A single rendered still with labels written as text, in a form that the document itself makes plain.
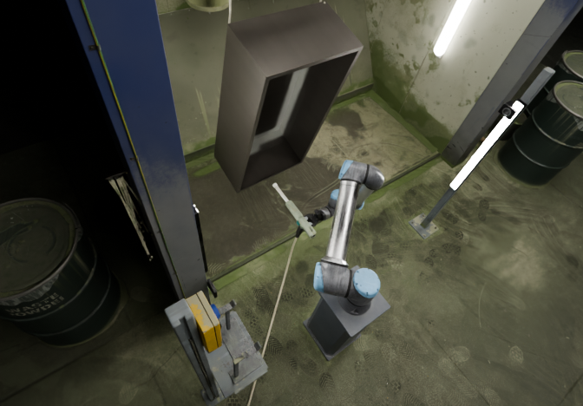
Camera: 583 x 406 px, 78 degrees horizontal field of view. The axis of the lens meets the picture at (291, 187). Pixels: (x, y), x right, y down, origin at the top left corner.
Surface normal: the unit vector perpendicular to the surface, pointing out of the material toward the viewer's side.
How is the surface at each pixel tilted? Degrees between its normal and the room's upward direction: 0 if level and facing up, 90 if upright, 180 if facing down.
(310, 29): 12
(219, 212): 0
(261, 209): 0
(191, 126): 57
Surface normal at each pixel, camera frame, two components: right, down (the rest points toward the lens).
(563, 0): -0.82, 0.40
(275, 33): 0.24, -0.44
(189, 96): 0.54, 0.26
